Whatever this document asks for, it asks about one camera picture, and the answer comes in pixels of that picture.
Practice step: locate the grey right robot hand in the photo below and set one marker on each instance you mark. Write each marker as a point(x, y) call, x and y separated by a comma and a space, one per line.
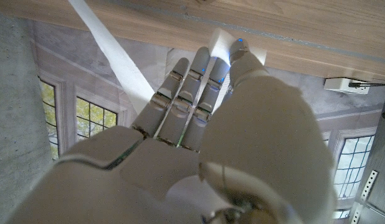
point(180, 174)

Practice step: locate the white bandage strip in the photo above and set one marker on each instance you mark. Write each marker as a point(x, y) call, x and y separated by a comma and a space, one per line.
point(117, 59)

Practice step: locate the printed window backdrop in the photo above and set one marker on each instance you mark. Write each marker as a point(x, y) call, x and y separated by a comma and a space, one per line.
point(71, 77)

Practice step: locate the white power strip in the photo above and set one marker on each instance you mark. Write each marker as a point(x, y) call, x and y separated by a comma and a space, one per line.
point(342, 86)

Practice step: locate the white perforated metal rail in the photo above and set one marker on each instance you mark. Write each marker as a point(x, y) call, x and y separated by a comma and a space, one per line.
point(356, 214)
point(369, 185)

